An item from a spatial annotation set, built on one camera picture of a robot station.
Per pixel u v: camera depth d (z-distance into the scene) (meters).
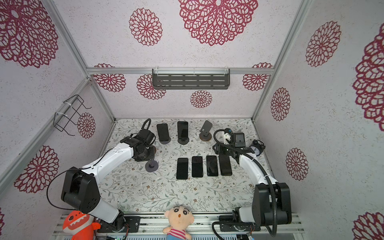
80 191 0.43
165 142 1.06
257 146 0.95
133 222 0.75
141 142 0.64
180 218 0.68
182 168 0.96
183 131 1.00
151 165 0.91
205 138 1.09
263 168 0.49
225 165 0.95
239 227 0.70
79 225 0.67
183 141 1.07
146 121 0.73
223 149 0.77
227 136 0.79
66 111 0.76
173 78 0.95
